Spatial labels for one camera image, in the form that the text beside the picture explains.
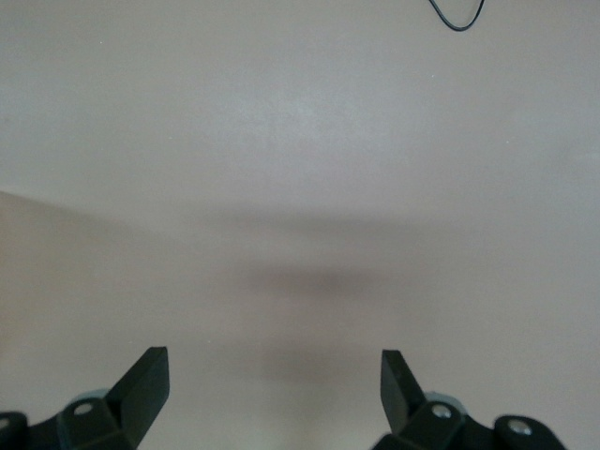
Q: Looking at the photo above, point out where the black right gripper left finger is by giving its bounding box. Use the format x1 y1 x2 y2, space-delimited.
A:
0 346 170 450

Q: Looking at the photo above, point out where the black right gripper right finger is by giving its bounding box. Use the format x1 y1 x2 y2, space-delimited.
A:
372 349 566 450

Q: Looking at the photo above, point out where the thin black looped cable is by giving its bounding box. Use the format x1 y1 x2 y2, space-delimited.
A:
428 0 487 32

